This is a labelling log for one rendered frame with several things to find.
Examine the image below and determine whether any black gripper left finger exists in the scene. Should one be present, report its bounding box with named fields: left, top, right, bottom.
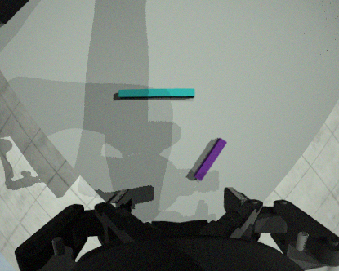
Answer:
left=15, top=189, right=163, bottom=271

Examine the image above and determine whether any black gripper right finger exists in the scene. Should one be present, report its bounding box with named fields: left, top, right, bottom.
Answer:
left=199, top=187, right=339, bottom=271

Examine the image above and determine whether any turquoise rod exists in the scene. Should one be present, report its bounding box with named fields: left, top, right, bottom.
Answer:
left=118, top=88, right=194, bottom=99

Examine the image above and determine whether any dark purple rod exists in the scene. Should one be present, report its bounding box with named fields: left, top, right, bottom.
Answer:
left=194, top=138, right=227, bottom=180

